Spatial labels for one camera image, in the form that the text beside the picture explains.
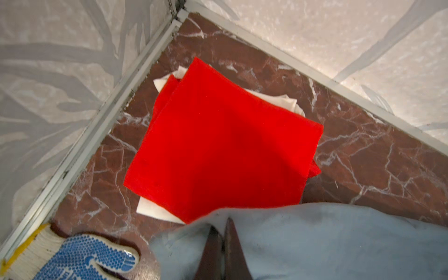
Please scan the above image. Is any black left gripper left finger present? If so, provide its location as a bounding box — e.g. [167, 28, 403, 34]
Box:
[194, 226, 224, 280]

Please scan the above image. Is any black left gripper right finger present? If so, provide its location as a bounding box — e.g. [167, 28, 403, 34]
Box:
[224, 218, 253, 280]

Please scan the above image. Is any grey t-shirt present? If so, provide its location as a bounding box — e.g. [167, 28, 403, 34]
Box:
[149, 203, 448, 280]

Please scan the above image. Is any white folded t-shirt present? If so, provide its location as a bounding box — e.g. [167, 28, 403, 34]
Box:
[136, 66, 305, 225]

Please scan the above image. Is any red folded t-shirt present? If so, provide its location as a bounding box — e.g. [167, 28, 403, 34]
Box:
[124, 58, 324, 224]

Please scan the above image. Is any blue dotted work glove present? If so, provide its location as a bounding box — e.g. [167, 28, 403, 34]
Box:
[1, 224, 140, 280]

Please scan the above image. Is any aluminium frame enclosure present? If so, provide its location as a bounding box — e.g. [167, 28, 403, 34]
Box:
[1, 1, 448, 258]

